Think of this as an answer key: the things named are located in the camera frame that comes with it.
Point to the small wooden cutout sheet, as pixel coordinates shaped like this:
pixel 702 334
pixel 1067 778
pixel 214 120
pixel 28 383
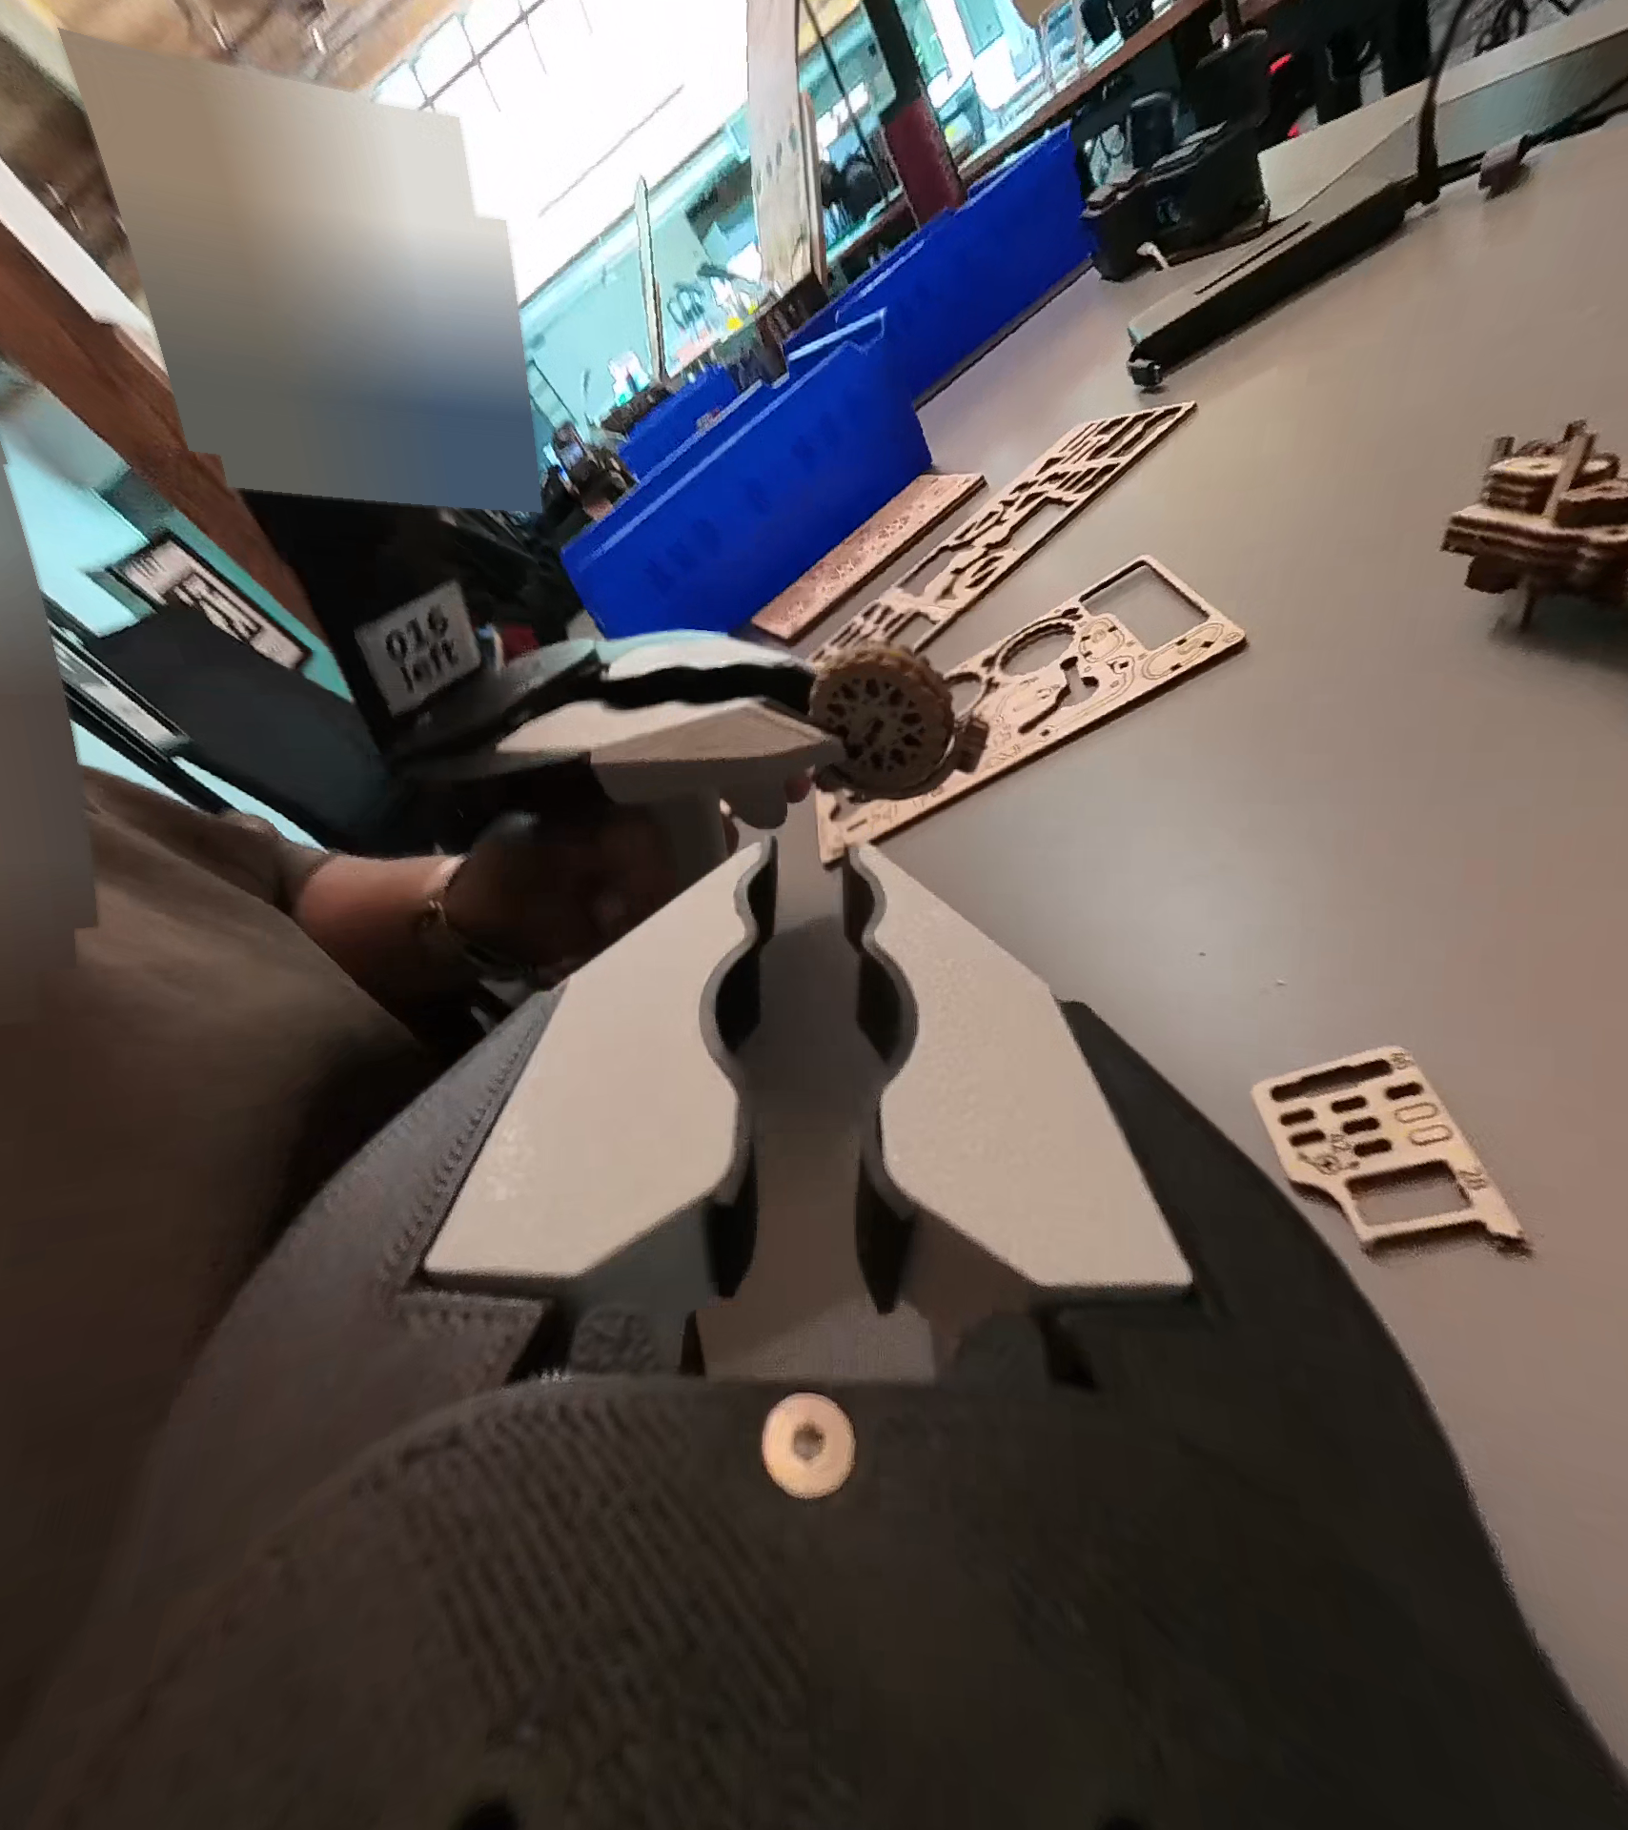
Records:
pixel 1387 1157

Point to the wooden gear wheel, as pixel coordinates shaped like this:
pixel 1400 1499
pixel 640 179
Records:
pixel 885 723

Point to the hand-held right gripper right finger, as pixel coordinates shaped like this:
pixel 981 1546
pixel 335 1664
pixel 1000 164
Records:
pixel 1028 1144

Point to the person's left hand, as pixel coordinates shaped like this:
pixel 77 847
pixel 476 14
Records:
pixel 571 894

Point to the wooden model assembly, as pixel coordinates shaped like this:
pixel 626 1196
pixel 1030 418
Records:
pixel 1587 536

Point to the black box device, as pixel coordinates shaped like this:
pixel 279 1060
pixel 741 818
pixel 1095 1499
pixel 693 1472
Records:
pixel 1171 185

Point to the wooden ceiling beam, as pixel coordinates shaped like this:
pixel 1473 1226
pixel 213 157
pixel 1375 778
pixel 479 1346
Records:
pixel 43 328

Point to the long wooden cutout sheet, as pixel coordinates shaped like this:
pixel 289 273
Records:
pixel 1044 486

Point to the grey desk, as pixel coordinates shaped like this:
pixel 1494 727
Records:
pixel 1330 900

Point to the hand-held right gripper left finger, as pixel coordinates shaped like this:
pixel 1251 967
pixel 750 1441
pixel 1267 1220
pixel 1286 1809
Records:
pixel 600 1129

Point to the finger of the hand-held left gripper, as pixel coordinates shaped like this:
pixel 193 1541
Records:
pixel 701 660
pixel 672 751

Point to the framed wall picture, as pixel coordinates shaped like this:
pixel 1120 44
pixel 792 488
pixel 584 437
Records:
pixel 214 593

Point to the black office chair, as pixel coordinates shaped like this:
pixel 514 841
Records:
pixel 243 728

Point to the dark flat device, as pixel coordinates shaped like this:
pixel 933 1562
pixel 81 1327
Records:
pixel 1257 286

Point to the brown engraved wooden board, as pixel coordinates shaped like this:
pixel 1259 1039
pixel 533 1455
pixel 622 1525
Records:
pixel 872 557

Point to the person's left forearm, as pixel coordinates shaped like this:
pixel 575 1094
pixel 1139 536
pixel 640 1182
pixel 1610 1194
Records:
pixel 378 915

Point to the wooden sheet with round holes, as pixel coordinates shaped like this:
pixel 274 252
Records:
pixel 1114 658

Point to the blue plastic bin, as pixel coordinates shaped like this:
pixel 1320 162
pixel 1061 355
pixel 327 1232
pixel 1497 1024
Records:
pixel 742 500
pixel 971 258

